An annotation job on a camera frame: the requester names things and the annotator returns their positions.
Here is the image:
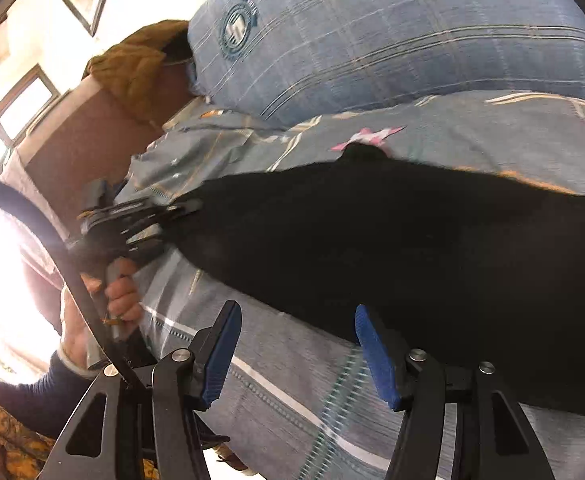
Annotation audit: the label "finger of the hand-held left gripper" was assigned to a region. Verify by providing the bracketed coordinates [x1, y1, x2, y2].
[122, 227, 176, 267]
[122, 198, 204, 228]

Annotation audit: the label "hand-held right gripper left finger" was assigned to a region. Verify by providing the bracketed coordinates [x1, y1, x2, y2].
[37, 301, 243, 480]

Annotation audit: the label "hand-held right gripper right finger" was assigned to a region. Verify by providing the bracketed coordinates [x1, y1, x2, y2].
[355, 304, 556, 480]

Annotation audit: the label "black pants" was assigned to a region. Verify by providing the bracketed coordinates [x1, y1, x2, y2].
[165, 142, 585, 419]

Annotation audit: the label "person's left forearm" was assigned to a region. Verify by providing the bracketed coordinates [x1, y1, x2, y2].
[0, 349, 106, 442]

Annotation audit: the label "person's left hand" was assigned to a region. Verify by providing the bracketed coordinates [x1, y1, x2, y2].
[61, 269, 144, 372]

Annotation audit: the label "grey printed bed sheet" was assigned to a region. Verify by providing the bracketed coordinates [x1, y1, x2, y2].
[117, 90, 585, 480]

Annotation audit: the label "brown headboard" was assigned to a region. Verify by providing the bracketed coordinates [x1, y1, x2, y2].
[0, 74, 206, 333]

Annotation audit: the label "brown quilted jacket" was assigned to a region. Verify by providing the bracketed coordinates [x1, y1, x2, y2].
[83, 20, 190, 123]

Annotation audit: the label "window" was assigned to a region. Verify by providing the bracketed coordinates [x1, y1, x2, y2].
[0, 65, 72, 173]

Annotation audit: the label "blue plaid quilt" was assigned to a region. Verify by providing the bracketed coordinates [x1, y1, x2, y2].
[186, 0, 585, 128]

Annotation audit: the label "black cable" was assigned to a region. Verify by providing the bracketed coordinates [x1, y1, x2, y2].
[0, 172, 146, 392]

